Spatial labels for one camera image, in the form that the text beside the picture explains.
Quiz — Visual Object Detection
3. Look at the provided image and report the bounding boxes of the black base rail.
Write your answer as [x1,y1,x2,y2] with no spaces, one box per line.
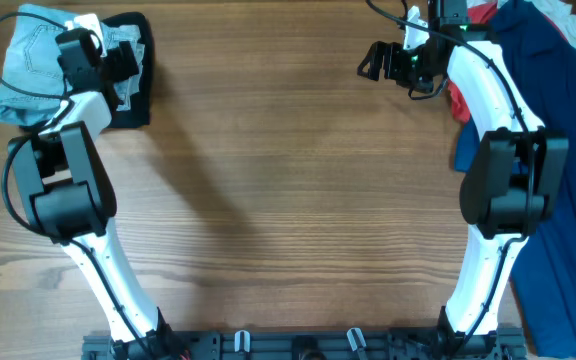
[81,327,527,360]

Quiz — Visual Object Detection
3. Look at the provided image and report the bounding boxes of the navy blue shirt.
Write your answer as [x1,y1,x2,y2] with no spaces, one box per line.
[468,1,576,358]

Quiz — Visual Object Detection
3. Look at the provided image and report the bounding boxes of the red shirt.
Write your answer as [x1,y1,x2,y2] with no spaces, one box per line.
[445,0,576,246]

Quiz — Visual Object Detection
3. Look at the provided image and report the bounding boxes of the black cable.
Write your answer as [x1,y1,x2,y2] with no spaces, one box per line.
[0,10,157,359]
[365,0,539,346]

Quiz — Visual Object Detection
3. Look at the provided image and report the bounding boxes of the left black cable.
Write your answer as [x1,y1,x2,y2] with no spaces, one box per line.
[0,10,157,359]

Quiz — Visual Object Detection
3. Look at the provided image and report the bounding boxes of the folded black shorts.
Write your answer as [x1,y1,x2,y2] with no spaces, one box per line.
[17,11,154,132]

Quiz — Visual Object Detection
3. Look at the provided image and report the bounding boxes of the right black cable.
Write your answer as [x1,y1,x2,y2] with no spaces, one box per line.
[365,0,539,346]

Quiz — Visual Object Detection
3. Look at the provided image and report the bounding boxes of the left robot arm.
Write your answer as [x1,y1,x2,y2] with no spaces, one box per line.
[1,28,188,359]

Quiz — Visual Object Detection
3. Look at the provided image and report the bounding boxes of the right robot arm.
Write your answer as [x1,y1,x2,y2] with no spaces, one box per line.
[357,1,569,359]

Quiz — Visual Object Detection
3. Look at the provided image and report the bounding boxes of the light blue denim shorts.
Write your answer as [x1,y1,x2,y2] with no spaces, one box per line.
[0,3,147,127]

